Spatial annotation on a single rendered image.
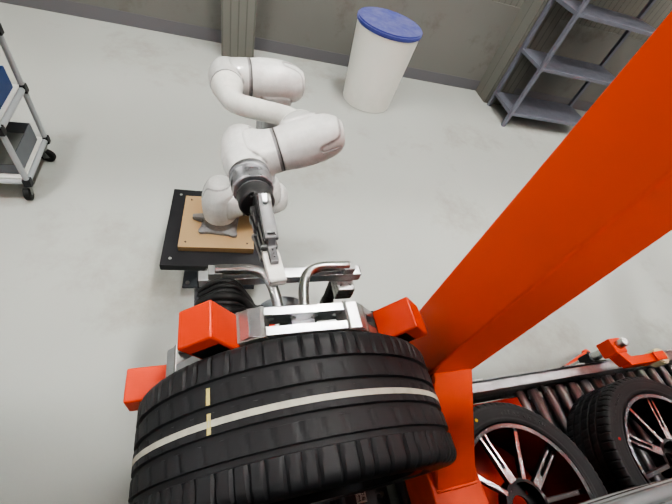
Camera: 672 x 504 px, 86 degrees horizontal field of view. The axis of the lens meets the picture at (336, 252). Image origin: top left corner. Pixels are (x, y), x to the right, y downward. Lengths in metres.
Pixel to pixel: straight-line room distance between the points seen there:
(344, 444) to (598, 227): 0.49
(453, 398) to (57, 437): 1.49
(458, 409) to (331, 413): 0.60
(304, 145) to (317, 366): 0.47
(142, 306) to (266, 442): 1.54
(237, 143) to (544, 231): 0.63
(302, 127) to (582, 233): 0.57
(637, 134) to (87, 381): 1.94
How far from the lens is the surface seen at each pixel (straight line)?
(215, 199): 1.71
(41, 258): 2.36
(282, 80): 1.36
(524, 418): 1.66
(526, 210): 0.75
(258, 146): 0.84
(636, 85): 0.67
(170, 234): 1.92
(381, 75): 3.58
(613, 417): 1.96
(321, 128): 0.85
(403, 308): 0.81
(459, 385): 1.13
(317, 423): 0.60
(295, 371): 0.63
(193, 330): 0.68
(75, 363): 2.00
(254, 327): 0.71
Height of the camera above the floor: 1.76
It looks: 49 degrees down
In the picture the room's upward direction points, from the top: 21 degrees clockwise
